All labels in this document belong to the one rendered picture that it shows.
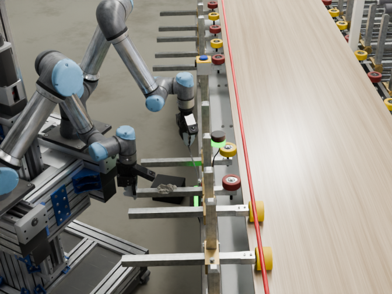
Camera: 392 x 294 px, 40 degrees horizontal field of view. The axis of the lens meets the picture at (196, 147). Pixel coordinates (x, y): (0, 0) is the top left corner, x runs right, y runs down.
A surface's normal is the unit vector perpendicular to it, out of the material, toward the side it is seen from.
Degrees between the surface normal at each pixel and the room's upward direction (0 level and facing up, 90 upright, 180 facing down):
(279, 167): 0
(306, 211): 0
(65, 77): 85
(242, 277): 0
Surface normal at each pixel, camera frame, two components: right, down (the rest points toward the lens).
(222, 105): -0.03, -0.83
